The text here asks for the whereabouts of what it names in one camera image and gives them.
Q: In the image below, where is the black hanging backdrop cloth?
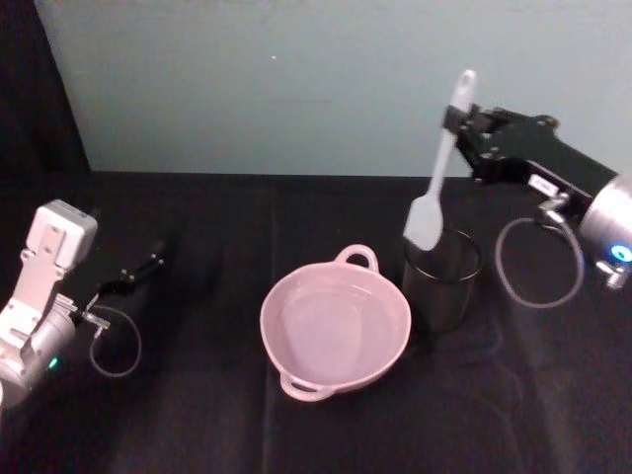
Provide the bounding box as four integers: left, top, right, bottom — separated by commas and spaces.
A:
0, 0, 93, 175

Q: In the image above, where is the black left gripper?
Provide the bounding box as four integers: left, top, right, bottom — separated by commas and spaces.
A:
73, 238, 168, 323

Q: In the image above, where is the white silicone spatula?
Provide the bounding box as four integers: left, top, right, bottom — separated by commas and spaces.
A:
402, 68, 479, 253

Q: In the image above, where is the black table cloth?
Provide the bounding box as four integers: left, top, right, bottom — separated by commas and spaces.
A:
0, 169, 632, 474

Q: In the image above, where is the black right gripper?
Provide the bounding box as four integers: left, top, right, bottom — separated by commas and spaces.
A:
441, 102, 619, 217

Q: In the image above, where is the right gripper grey cable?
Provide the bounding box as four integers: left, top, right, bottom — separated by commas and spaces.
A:
494, 194, 585, 310

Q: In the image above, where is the pink two-handled bowl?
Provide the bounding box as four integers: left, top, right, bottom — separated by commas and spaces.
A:
259, 243, 413, 403

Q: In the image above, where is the gripper grey cable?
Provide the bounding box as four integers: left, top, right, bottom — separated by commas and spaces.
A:
80, 304, 144, 380
494, 194, 585, 310

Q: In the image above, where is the dark glass cup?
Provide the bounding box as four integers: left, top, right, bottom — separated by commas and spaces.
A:
401, 227, 485, 334

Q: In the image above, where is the left gripper grey cable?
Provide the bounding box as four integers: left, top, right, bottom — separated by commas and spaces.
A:
80, 304, 144, 380

